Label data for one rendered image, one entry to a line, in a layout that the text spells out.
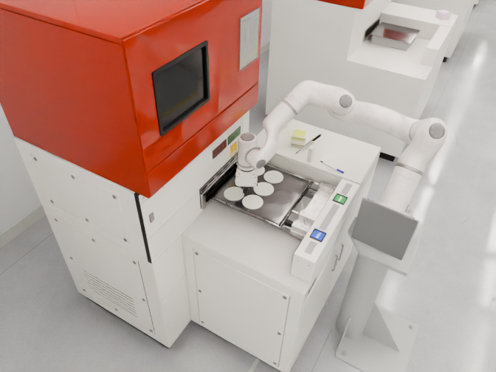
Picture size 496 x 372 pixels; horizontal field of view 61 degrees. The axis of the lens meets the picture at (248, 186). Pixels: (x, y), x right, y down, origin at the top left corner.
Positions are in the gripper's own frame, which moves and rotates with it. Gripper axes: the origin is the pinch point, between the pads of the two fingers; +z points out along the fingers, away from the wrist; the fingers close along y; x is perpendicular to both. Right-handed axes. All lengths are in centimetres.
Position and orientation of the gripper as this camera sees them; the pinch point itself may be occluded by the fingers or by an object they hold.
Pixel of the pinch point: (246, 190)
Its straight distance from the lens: 200.9
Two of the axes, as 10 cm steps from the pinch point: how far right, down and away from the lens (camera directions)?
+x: 0.5, -6.6, 7.5
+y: 10.0, 0.5, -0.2
